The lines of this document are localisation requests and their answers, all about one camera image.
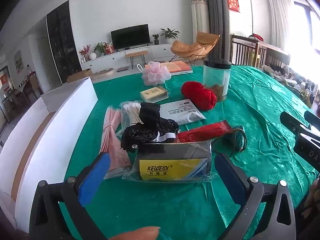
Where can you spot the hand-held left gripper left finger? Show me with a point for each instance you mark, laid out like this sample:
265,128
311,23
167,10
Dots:
95,177

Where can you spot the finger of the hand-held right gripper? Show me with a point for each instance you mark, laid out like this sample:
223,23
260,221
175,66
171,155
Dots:
291,122
313,118

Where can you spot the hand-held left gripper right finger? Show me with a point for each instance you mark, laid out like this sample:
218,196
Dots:
230,175

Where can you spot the grey packet with yellow label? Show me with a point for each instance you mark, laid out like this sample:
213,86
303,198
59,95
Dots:
175,155

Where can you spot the white wipes packet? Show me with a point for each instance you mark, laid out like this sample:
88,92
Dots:
180,112

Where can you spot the person's left hand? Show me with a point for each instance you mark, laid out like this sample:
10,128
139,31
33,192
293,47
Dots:
140,233

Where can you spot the cluttered side shelf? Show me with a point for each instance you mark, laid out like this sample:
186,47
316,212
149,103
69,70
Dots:
295,80

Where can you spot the pink packets bundle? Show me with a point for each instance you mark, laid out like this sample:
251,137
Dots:
112,135

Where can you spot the red packet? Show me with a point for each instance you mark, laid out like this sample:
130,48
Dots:
200,132

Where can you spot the black lace garment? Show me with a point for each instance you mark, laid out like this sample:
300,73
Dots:
142,132

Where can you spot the cotton swabs bag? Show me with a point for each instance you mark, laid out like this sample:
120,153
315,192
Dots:
130,112

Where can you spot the white box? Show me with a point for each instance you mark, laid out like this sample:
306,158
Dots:
62,110

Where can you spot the black cloth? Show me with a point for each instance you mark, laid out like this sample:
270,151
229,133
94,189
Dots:
150,112

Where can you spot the clear jar with black lid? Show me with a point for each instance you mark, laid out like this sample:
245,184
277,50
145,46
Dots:
216,80

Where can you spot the red yarn ball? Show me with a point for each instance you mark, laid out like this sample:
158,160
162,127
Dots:
197,95

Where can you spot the yellow tissue pack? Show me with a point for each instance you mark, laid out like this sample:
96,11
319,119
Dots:
152,93

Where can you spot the cardboard box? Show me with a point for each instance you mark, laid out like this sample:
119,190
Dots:
80,75

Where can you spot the white sheer curtain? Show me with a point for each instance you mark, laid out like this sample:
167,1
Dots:
278,17

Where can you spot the orange book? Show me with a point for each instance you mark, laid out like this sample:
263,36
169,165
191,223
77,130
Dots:
177,67

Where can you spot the pink bath pouf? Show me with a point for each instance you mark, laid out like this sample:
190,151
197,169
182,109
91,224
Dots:
155,73

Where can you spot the round white vase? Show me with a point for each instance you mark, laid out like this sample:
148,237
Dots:
92,56

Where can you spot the red flowers in vase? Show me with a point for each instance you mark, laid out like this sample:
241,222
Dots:
85,52

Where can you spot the orange lounge chair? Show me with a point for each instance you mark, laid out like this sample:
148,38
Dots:
190,47

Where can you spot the red box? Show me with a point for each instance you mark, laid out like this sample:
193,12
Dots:
108,49

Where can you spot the leafy green plant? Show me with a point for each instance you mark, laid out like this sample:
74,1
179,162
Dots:
100,48

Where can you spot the wooden stool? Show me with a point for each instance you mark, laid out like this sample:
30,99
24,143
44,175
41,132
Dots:
136,54

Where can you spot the grey curtain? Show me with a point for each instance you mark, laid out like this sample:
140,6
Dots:
217,12

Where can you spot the black display cabinet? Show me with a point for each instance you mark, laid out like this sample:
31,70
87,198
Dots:
63,42

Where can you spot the white standing air conditioner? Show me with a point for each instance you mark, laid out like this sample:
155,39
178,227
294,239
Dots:
199,17

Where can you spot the white television cabinet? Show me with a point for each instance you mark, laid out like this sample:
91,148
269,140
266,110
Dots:
160,51

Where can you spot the black television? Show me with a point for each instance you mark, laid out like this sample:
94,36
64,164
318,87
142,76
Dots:
130,37

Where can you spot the large potted green plant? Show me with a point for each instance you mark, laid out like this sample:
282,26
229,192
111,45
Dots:
169,33

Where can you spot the small potted plant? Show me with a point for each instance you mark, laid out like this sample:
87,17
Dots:
156,38

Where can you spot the red wall hanging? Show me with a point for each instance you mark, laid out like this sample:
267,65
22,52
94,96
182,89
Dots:
233,2

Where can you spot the framed wall picture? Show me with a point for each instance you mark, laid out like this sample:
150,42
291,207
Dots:
18,62

